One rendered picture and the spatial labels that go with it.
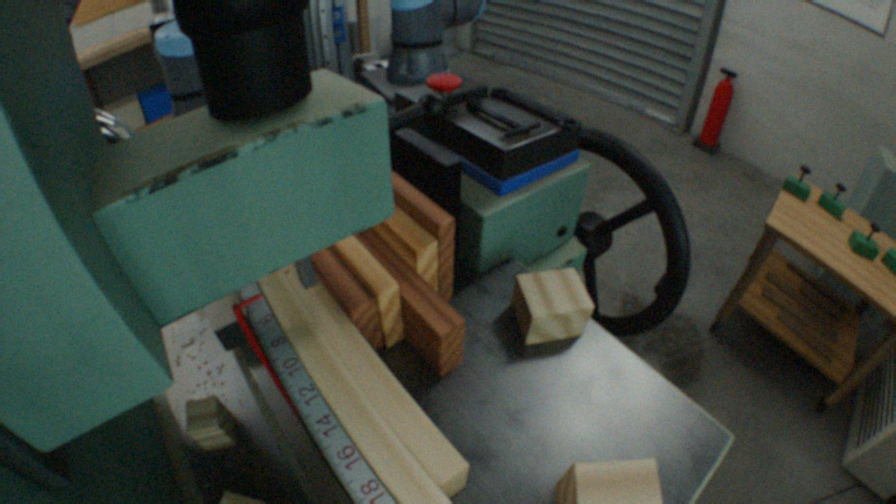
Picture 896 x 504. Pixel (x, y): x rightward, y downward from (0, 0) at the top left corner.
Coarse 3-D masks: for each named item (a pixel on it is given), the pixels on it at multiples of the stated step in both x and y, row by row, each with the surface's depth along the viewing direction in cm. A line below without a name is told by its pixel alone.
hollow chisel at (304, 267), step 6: (306, 258) 24; (300, 264) 24; (306, 264) 24; (300, 270) 24; (306, 270) 24; (312, 270) 24; (300, 276) 24; (306, 276) 24; (312, 276) 25; (306, 282) 25; (312, 282) 25; (306, 288) 25
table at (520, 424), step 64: (576, 256) 40; (512, 320) 30; (448, 384) 26; (512, 384) 26; (576, 384) 26; (640, 384) 25; (512, 448) 23; (576, 448) 22; (640, 448) 22; (704, 448) 22
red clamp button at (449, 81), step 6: (432, 78) 33; (438, 78) 32; (444, 78) 32; (450, 78) 32; (456, 78) 33; (426, 84) 33; (432, 84) 32; (438, 84) 32; (444, 84) 32; (450, 84) 32; (456, 84) 32; (438, 90) 33; (444, 90) 33; (450, 90) 33
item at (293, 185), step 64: (192, 128) 16; (256, 128) 16; (320, 128) 16; (384, 128) 19; (128, 192) 12; (192, 192) 14; (256, 192) 16; (320, 192) 18; (384, 192) 21; (128, 256) 13; (192, 256) 15; (256, 256) 18
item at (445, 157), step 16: (400, 144) 31; (416, 144) 30; (432, 144) 30; (400, 160) 32; (416, 160) 30; (432, 160) 28; (448, 160) 28; (400, 176) 33; (416, 176) 31; (432, 176) 29; (448, 176) 28; (432, 192) 30; (448, 192) 29; (448, 208) 30
